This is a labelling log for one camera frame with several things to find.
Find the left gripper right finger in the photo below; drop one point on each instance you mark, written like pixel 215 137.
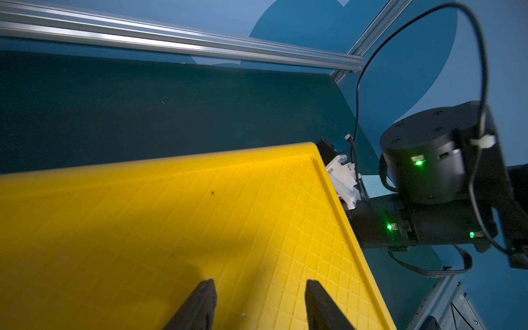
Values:
pixel 322 311

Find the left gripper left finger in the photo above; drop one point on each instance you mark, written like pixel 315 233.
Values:
pixel 198 310

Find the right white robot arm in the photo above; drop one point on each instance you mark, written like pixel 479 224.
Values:
pixel 451 188

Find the yellow three-drawer cabinet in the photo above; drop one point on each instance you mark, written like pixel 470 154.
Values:
pixel 122 246

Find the rear horizontal aluminium bar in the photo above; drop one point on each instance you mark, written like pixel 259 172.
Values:
pixel 28 21

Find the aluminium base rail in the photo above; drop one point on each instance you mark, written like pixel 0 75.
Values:
pixel 447 306

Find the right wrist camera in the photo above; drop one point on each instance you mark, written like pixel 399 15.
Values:
pixel 342 173

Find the right aluminium frame post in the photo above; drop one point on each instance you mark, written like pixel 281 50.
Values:
pixel 373 32

